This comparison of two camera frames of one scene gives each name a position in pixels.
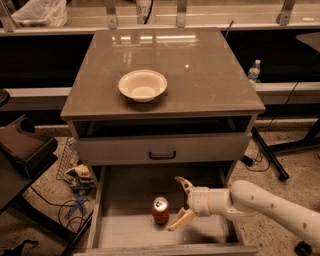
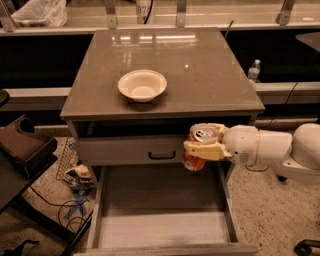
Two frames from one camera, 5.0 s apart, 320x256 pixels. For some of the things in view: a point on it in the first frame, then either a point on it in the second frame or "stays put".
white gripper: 198,200 → 240,143
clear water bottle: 254,71 stays put
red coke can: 160,210 → 202,133
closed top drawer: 167,149 stays put
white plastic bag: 49,13 stays put
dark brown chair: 22,153 stays put
